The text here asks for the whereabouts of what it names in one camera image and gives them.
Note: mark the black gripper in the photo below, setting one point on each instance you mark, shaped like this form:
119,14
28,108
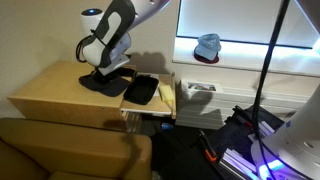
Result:
103,77

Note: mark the navy baseball cap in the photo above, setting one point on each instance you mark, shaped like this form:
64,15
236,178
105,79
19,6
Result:
115,88

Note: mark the light blue baseball cap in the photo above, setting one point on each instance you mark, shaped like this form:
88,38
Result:
207,45

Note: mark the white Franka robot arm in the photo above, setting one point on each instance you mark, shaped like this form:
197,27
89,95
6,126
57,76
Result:
96,50

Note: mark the light wooden cabinet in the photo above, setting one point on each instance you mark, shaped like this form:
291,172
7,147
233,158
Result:
50,86

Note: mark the maroon red cap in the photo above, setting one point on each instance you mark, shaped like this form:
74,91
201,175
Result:
206,61

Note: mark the black plastic tray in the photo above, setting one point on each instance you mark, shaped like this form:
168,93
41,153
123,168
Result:
140,91

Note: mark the clear plastic box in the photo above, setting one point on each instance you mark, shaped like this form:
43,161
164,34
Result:
131,121

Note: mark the yellow sponge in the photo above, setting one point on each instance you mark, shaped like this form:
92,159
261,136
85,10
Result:
166,93

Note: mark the small blue item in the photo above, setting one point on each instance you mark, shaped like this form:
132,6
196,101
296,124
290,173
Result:
167,126

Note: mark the tan leather armchair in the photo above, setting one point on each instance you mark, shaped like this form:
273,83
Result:
66,150

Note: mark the small picture label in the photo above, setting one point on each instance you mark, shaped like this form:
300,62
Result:
201,86

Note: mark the white radiator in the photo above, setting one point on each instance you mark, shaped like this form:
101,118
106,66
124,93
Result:
200,113

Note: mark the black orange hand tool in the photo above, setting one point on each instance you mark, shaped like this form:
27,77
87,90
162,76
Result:
210,155

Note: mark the white window sill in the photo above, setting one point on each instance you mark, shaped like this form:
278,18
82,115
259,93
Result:
240,58

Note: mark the black red screwdriver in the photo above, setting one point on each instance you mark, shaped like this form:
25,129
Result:
243,118

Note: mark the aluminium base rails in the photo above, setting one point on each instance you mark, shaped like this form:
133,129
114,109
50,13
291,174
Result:
236,163

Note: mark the white blocks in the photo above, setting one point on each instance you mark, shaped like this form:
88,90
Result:
265,128

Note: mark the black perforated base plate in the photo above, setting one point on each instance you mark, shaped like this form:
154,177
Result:
233,140

